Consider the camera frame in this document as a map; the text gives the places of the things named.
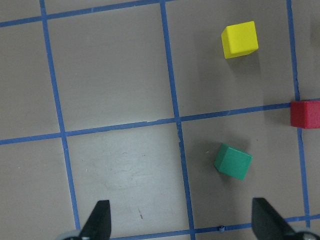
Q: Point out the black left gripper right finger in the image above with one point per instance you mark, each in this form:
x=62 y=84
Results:
x=267 y=224

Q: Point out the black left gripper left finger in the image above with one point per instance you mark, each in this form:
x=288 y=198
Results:
x=99 y=225

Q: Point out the red wooden cube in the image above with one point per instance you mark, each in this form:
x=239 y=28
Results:
x=305 y=114

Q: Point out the green wooden cube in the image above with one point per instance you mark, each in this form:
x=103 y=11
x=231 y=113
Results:
x=232 y=162

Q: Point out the yellow wooden cube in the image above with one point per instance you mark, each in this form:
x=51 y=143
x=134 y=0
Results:
x=239 y=40

